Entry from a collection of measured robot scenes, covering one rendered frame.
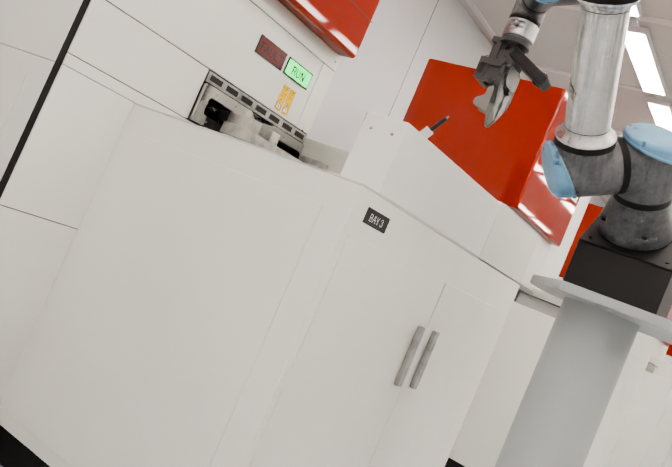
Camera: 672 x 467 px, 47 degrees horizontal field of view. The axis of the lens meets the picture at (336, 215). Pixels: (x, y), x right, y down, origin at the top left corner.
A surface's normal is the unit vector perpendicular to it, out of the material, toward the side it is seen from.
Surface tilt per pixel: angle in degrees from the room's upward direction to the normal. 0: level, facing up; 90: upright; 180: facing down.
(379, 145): 90
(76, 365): 90
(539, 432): 90
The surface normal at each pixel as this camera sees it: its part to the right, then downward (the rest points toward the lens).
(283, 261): -0.48, -0.26
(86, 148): 0.78, 0.30
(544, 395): -0.72, -0.35
